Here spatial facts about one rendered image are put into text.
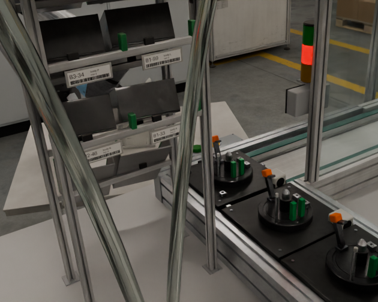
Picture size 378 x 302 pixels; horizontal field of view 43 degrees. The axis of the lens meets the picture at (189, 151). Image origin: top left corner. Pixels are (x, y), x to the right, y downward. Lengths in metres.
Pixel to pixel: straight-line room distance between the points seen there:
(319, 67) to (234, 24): 4.39
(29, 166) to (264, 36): 4.43
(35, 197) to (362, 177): 1.07
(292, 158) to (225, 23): 4.03
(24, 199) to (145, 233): 0.47
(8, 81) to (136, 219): 2.93
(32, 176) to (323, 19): 1.13
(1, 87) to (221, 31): 2.54
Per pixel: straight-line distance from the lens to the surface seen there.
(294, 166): 1.61
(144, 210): 1.52
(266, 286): 1.15
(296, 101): 1.32
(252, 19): 5.79
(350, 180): 1.57
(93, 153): 0.95
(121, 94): 1.02
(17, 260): 1.43
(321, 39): 1.28
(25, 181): 1.81
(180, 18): 4.66
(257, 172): 1.47
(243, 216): 1.27
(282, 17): 6.07
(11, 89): 4.28
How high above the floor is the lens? 1.71
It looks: 28 degrees down
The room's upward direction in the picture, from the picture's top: 4 degrees counter-clockwise
